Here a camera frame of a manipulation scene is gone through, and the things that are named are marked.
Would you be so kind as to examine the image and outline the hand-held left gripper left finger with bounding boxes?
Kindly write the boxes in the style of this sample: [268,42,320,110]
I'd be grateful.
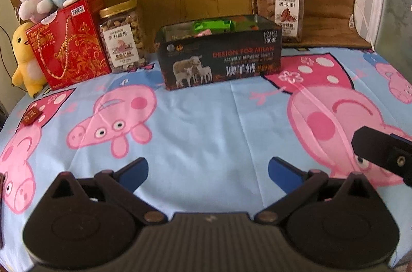
[48,157,168,225]

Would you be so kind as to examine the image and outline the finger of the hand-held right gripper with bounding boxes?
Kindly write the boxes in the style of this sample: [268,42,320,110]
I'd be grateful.
[351,127,412,186]

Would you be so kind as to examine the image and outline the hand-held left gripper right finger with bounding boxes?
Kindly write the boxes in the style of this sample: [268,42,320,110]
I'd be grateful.
[254,157,377,224]

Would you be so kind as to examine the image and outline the black cardboard box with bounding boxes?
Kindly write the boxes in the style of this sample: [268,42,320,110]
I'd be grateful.
[154,14,283,92]

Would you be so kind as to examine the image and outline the light green snack bag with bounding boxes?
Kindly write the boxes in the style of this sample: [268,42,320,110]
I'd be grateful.
[193,19,233,33]

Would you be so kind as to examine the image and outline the cartoon pig printed blanket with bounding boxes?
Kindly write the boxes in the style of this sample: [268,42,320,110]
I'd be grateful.
[0,45,412,272]

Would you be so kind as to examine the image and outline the small dark red packet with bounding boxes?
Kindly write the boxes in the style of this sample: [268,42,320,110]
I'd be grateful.
[22,108,42,126]

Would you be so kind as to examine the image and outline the round nut jar gold lid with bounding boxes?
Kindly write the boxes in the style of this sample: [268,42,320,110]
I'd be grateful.
[99,0,150,74]

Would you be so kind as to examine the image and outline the red gift box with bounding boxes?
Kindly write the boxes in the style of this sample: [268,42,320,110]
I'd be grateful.
[25,0,111,91]

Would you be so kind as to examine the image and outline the yellow duck plush toy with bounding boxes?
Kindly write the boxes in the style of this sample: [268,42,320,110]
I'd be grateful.
[12,23,49,98]

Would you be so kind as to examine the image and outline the square nut jar gold lid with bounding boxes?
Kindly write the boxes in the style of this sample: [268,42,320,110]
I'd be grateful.
[264,0,305,43]

